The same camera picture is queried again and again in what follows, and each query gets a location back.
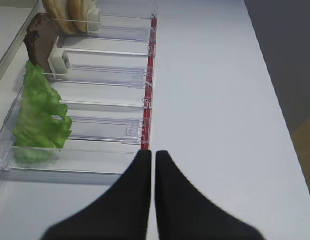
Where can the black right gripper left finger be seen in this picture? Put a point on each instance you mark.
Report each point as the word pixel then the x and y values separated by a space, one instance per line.
pixel 122 213

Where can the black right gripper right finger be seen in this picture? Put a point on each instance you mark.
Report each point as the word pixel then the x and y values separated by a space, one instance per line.
pixel 184 213

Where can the lettuce leaf in rack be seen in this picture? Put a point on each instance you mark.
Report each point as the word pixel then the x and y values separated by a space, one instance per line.
pixel 42 124

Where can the upright meat patty in rack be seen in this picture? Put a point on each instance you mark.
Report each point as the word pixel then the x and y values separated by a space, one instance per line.
pixel 42 34

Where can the clear right dispenser rack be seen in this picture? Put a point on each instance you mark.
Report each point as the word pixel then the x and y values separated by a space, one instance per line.
pixel 108 94

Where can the white pusher block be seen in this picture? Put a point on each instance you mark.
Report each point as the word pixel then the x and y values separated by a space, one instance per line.
pixel 59 61

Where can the right bun half in rack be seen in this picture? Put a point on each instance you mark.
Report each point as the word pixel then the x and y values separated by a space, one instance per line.
pixel 78 10

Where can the bun half in rack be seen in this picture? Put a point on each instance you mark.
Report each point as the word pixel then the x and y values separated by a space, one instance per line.
pixel 78 10
pixel 59 11

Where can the left bun half in rack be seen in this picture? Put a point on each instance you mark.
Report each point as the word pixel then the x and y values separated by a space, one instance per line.
pixel 59 11

